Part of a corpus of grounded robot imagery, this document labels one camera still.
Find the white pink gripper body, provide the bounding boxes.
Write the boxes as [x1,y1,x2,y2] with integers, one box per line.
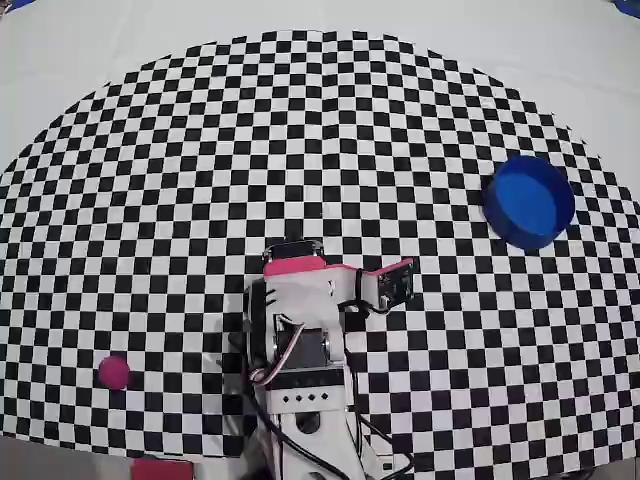
[262,239,362,307]

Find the pink faceted ball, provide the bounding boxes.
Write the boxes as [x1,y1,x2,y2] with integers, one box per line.
[97,355,132,390]

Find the blue round box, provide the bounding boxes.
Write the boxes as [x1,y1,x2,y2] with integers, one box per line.
[481,155,576,251]

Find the black white checkerboard mat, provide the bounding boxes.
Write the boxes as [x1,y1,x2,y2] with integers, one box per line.
[0,29,640,476]

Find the red flat object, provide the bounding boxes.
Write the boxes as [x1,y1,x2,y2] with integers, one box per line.
[130,458,195,480]

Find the white red servo wire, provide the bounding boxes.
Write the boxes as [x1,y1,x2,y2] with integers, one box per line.
[252,314,307,387]

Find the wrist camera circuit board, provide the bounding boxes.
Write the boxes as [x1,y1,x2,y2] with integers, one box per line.
[358,257,416,310]

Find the black camera cable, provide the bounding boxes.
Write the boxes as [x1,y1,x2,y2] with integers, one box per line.
[343,349,415,476]

